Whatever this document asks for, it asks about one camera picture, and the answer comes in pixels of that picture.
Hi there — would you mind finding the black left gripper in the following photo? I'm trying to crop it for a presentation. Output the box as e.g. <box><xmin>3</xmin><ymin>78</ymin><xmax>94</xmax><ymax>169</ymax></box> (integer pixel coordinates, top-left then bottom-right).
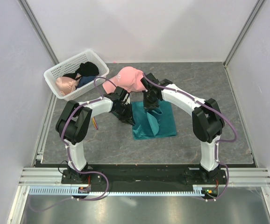
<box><xmin>114</xmin><ymin>103</ymin><xmax>135</xmax><ymax>126</ymax></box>

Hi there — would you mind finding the teal satin napkin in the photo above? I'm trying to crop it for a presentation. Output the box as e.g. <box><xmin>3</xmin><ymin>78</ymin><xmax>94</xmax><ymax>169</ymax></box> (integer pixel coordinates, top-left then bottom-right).
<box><xmin>131</xmin><ymin>101</ymin><xmax>177</xmax><ymax>140</ymax></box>

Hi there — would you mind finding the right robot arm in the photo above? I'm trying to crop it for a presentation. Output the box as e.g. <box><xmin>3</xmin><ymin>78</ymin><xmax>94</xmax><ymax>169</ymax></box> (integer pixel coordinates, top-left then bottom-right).
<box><xmin>141</xmin><ymin>73</ymin><xmax>225</xmax><ymax>184</ymax></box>

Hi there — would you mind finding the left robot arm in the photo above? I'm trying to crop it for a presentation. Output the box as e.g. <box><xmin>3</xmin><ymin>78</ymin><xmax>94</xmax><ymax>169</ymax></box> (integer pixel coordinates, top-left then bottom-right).
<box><xmin>56</xmin><ymin>87</ymin><xmax>135</xmax><ymax>183</ymax></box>

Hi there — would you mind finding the pink baseball cap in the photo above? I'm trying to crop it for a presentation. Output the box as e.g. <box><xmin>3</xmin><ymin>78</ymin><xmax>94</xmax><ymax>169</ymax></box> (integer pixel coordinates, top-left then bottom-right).
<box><xmin>102</xmin><ymin>66</ymin><xmax>146</xmax><ymax>94</ymax></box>

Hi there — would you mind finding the navy cloth in basket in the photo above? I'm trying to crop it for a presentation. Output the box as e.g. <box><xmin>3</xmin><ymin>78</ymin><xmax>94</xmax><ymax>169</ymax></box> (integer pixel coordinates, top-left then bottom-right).
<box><xmin>76</xmin><ymin>76</ymin><xmax>96</xmax><ymax>89</ymax></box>

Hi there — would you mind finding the black cloth in basket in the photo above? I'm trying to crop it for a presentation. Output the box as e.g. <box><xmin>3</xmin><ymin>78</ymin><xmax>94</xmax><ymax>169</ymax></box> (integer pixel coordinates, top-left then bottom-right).
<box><xmin>75</xmin><ymin>62</ymin><xmax>99</xmax><ymax>77</ymax></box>

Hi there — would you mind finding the pink cloth in basket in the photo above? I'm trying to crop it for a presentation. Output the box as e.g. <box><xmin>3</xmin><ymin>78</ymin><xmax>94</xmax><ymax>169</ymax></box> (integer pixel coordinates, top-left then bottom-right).
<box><xmin>56</xmin><ymin>77</ymin><xmax>79</xmax><ymax>96</ymax></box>

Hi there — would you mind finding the white plastic basket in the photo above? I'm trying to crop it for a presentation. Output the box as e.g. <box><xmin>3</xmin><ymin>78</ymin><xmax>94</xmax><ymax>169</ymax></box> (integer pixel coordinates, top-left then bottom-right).
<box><xmin>43</xmin><ymin>49</ymin><xmax>109</xmax><ymax>101</ymax></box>

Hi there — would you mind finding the black mounting base plate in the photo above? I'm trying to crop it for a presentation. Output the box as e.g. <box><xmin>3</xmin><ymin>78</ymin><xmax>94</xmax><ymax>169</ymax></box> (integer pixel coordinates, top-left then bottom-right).
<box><xmin>62</xmin><ymin>164</ymin><xmax>227</xmax><ymax>185</ymax></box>

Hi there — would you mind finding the light blue cable duct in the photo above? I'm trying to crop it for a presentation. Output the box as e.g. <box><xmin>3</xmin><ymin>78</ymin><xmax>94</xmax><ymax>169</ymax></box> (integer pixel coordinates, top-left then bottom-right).
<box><xmin>29</xmin><ymin>186</ymin><xmax>205</xmax><ymax>197</ymax></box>

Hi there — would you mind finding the aluminium frame rail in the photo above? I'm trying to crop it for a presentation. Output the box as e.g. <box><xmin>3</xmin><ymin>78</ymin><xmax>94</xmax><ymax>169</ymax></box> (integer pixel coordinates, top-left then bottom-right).
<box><xmin>18</xmin><ymin>167</ymin><xmax>64</xmax><ymax>187</ymax></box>

